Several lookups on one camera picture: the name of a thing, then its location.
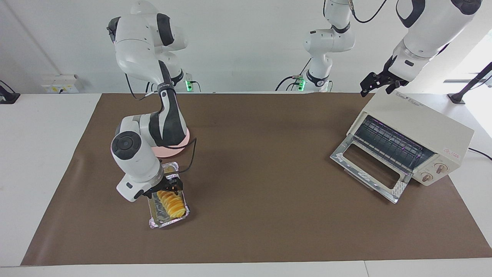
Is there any golden ridged bread roll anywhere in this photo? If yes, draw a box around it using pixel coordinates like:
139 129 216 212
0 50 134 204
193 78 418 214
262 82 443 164
157 190 186 219

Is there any aluminium foil tray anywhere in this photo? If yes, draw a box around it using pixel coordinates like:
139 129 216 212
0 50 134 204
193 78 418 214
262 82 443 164
148 162 190 229

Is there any cream toaster oven body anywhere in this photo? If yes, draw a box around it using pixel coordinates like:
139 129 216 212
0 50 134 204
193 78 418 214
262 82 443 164
347 92 475 187

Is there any glass oven door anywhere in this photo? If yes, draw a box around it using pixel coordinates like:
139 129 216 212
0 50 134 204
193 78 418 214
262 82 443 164
330 138 412 204

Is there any pink round plate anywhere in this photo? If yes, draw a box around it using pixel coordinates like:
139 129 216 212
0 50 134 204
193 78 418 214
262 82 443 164
152 129 190 158

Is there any brown table mat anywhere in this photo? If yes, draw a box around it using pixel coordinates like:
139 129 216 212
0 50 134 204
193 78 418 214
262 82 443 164
21 92 492 266

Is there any oven wire rack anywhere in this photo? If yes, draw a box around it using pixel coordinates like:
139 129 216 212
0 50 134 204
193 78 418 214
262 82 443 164
354 115 427 170

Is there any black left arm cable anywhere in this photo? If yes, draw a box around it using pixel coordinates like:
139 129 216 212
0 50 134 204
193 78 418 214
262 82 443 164
348 0 389 23

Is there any black camera stand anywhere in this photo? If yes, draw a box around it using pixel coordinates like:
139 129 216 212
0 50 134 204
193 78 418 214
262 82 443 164
448 62 492 105

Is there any black oven power cable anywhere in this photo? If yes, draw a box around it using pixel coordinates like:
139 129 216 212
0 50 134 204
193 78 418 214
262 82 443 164
468 147 492 161

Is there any white wall socket box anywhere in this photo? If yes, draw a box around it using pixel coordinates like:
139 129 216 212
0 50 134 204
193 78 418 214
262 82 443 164
42 75 79 94

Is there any black clamp mount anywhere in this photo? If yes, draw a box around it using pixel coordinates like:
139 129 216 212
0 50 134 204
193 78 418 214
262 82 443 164
0 80 20 104

